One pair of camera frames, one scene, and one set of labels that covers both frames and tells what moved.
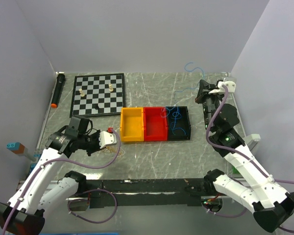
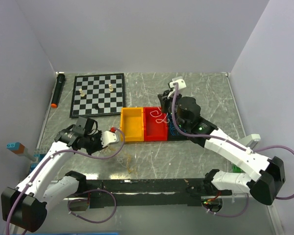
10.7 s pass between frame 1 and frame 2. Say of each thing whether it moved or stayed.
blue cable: moved
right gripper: moved
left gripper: stayed
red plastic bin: stayed
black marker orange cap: stayed
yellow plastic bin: stayed
